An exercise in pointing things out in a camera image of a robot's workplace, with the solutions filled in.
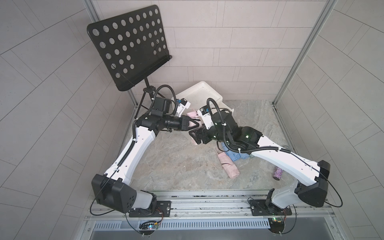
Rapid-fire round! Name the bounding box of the pink umbrella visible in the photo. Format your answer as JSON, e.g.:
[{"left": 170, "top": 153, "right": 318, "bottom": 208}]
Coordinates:
[
  {"left": 216, "top": 148, "right": 240, "bottom": 179},
  {"left": 185, "top": 110, "right": 203, "bottom": 146}
]

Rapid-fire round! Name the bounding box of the white three-drawer cabinet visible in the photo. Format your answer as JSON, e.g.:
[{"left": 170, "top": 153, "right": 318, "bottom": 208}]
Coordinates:
[{"left": 176, "top": 81, "right": 234, "bottom": 115}]

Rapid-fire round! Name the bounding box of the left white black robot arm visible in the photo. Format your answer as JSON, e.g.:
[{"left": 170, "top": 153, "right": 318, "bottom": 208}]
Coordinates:
[{"left": 92, "top": 114, "right": 200, "bottom": 216}]

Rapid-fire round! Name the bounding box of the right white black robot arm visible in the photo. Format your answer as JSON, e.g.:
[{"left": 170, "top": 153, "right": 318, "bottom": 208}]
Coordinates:
[{"left": 189, "top": 111, "right": 330, "bottom": 209}]

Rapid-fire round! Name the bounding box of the blue folded umbrella left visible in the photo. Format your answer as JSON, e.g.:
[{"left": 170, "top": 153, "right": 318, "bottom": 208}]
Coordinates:
[{"left": 220, "top": 143, "right": 242, "bottom": 162}]

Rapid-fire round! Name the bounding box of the blue folded umbrella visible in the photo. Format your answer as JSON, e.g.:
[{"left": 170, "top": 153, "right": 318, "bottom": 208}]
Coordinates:
[
  {"left": 239, "top": 153, "right": 250, "bottom": 159},
  {"left": 220, "top": 143, "right": 242, "bottom": 162}
]

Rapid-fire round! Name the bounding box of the blue folded umbrella right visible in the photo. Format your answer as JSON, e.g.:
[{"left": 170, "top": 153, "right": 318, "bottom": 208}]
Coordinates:
[{"left": 239, "top": 153, "right": 250, "bottom": 159}]

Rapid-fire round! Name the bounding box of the purple glitter bottle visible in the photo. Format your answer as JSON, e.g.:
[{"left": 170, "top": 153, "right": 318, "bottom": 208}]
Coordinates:
[{"left": 272, "top": 145, "right": 293, "bottom": 182}]

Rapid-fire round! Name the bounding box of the black perforated music stand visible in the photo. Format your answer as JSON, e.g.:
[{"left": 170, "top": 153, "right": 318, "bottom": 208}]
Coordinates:
[{"left": 86, "top": 4, "right": 173, "bottom": 133}]

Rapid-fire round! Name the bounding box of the left circuit board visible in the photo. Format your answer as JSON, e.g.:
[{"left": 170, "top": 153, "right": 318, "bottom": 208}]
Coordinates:
[{"left": 139, "top": 221, "right": 160, "bottom": 236}]

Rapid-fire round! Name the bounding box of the circuit board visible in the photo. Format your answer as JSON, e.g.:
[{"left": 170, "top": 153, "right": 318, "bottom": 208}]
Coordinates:
[
  {"left": 139, "top": 221, "right": 160, "bottom": 236},
  {"left": 268, "top": 218, "right": 285, "bottom": 235}
]

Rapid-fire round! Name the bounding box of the right circuit board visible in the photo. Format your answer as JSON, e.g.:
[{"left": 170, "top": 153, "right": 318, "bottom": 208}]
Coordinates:
[{"left": 268, "top": 218, "right": 285, "bottom": 235}]

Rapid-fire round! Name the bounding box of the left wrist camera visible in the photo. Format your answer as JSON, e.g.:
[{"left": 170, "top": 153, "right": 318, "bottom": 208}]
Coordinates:
[{"left": 175, "top": 98, "right": 191, "bottom": 118}]

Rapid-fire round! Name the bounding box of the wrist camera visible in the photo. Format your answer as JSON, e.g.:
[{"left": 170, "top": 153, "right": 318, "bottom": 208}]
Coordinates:
[
  {"left": 197, "top": 106, "right": 214, "bottom": 130},
  {"left": 175, "top": 98, "right": 191, "bottom": 118}
]

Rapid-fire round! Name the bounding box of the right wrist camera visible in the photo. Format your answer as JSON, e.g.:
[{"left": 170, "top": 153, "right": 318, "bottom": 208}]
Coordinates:
[{"left": 197, "top": 106, "right": 214, "bottom": 130}]

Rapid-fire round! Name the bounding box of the aluminium mounting rail frame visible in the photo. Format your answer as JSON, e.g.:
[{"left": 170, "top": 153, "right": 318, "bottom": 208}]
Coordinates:
[{"left": 74, "top": 190, "right": 347, "bottom": 240}]

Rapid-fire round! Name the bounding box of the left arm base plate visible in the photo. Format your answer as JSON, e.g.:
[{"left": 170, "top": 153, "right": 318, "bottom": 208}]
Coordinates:
[{"left": 129, "top": 201, "right": 172, "bottom": 218}]

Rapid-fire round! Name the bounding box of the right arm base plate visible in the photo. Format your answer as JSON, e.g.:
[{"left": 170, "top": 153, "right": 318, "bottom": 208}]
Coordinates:
[{"left": 247, "top": 198, "right": 292, "bottom": 216}]

